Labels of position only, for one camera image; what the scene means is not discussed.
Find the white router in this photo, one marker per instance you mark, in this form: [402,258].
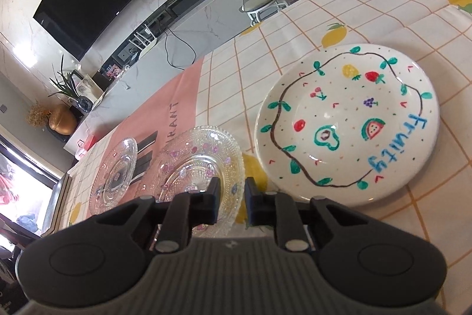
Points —
[145,47]

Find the pink bottle-print placemat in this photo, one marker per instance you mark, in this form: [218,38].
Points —
[173,90]

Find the dried flowers in dark vase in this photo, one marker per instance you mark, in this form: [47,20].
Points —
[38,114]

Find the small pink photo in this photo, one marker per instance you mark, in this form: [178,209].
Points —
[113,72]

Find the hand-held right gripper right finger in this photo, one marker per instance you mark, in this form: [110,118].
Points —
[251,202]

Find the white photo card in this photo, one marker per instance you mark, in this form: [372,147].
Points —
[88,88]

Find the plain clear glass plate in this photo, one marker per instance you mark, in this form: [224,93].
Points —
[114,182]

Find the golden vase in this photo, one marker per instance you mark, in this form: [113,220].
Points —
[63,119]

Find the marble television console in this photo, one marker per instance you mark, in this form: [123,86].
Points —
[217,14]

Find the floral clear glass plate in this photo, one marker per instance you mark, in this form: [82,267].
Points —
[191,160]

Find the white fruit-painted plate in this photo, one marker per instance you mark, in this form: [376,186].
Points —
[350,123]

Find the pink storage box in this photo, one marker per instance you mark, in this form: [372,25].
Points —
[86,145]

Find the green plant in blue vase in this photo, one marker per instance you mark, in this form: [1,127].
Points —
[70,86]

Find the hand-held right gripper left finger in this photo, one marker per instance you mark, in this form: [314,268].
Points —
[214,200]

